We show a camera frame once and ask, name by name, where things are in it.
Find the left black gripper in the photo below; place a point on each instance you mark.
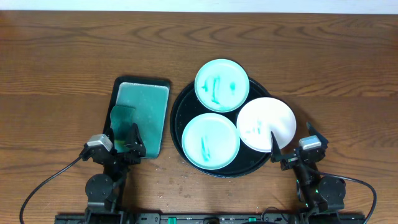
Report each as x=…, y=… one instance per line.
x=119, y=155

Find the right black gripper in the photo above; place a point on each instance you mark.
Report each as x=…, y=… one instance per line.
x=296, y=157

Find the green scrubbing sponge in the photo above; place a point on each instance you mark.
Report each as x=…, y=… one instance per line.
x=121, y=122

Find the white plate with smears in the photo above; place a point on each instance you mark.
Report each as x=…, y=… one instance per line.
x=261, y=118

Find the mint plate with one smear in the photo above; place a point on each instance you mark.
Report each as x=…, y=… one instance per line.
x=210, y=141

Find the mint plate with three smears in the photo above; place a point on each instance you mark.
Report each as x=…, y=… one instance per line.
x=221, y=85

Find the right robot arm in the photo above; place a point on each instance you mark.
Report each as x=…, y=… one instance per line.
x=322, y=194

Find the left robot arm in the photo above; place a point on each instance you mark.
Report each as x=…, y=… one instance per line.
x=105, y=190

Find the black rectangular water tray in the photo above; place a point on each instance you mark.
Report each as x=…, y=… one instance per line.
x=149, y=98

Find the round black tray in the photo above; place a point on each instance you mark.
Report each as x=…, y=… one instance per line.
x=187, y=106

